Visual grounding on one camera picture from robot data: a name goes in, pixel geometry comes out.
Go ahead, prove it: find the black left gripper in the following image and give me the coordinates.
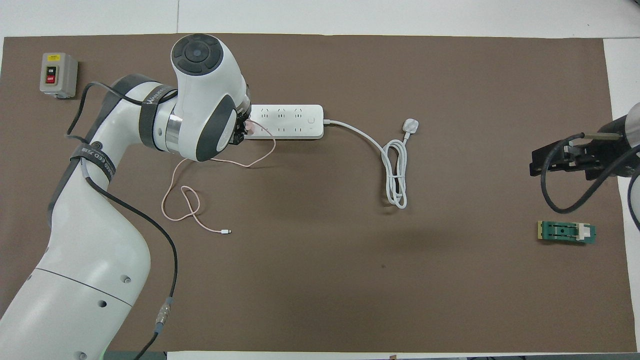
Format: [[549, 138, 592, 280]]
[[231, 116, 249, 146]]

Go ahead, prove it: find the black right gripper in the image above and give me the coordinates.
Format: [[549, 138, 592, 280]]
[[529, 135, 631, 181]]

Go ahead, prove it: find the pink charging cable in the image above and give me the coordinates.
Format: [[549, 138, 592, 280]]
[[161, 122, 277, 235]]

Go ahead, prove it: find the white power strip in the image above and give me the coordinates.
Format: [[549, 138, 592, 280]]
[[247, 104, 325, 140]]

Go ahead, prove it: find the brown table mat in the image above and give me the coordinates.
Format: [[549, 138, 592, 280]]
[[0, 33, 638, 352]]

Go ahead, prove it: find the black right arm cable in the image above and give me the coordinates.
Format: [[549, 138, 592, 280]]
[[540, 132, 640, 233]]

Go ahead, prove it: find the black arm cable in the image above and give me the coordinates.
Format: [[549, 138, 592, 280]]
[[540, 132, 640, 233], [66, 81, 179, 360]]

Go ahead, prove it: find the white power cord with plug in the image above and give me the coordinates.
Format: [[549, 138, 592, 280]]
[[323, 118, 420, 209]]

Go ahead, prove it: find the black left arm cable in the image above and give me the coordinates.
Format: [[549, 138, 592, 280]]
[[66, 81, 179, 360]]

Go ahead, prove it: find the grey on-off switch box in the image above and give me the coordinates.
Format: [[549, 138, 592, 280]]
[[39, 52, 79, 99]]

